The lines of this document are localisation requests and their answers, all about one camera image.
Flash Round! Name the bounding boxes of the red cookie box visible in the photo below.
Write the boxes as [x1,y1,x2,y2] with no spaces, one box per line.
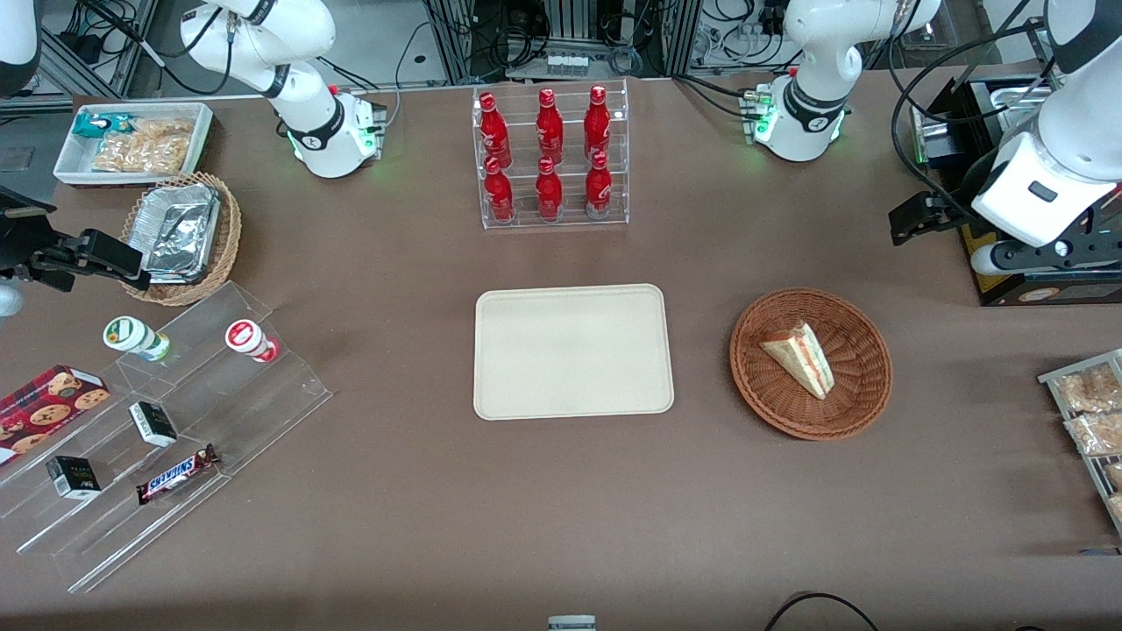
[0,365,111,467]

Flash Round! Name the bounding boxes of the black cable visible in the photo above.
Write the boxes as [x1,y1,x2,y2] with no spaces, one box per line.
[763,592,882,631]

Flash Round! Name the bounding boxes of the red lid white cup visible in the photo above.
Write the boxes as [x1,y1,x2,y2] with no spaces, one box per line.
[224,319,280,364]

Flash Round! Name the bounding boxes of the clear bag of chips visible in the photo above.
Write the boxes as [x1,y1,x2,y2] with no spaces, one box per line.
[92,118,195,174]

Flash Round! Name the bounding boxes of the green lid white cup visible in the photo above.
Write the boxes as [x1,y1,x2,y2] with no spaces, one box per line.
[103,315,172,362]

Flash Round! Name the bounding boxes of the clear bag of crackers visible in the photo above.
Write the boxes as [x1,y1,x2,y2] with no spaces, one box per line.
[1055,364,1122,415]
[1065,412,1122,457]

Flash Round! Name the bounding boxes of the triangular sandwich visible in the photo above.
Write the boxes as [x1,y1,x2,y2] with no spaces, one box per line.
[759,323,835,401]

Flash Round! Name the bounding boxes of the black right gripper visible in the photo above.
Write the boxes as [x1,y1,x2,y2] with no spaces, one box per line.
[0,184,153,295]

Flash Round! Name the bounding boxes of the Snickers chocolate bar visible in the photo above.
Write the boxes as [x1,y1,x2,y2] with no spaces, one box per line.
[136,443,222,506]

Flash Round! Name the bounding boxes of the metal equipment rack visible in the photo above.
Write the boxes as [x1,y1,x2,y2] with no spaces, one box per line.
[425,0,702,82]

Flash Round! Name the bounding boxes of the clear acrylic stepped display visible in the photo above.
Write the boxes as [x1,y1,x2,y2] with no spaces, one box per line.
[0,280,334,595]

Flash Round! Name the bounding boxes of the red cola bottle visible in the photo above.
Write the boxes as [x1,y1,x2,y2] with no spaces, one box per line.
[585,151,614,219]
[535,156,565,222]
[479,91,513,167]
[584,85,612,161]
[536,88,565,163]
[483,156,515,223]

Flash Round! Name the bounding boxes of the teal snack packet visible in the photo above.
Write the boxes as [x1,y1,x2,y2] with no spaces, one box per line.
[72,112,137,139]

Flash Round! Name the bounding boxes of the cream plastic tray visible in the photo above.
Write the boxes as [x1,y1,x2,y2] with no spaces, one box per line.
[473,283,676,422]

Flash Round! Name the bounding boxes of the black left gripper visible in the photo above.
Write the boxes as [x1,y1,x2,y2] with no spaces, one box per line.
[889,188,1122,273]

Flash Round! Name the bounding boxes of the tray of packaged snacks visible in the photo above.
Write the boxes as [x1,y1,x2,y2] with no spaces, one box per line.
[1038,349,1122,535]

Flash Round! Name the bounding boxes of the round brown wicker basket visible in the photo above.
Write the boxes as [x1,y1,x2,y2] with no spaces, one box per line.
[729,288,894,441]

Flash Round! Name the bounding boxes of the aluminium foil tray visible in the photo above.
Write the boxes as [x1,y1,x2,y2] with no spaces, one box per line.
[138,184,222,283]

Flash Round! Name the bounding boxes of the small black box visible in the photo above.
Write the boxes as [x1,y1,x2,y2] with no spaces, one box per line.
[129,401,179,448]
[46,455,102,500]

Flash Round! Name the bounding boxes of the clear acrylic bottle rack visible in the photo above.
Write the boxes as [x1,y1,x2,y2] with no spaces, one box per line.
[472,79,630,230]

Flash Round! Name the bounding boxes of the tan wicker basket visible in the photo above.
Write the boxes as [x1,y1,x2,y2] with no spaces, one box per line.
[120,172,243,308]

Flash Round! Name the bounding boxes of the white rectangular bin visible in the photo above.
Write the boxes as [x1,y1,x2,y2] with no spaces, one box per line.
[53,102,216,189]

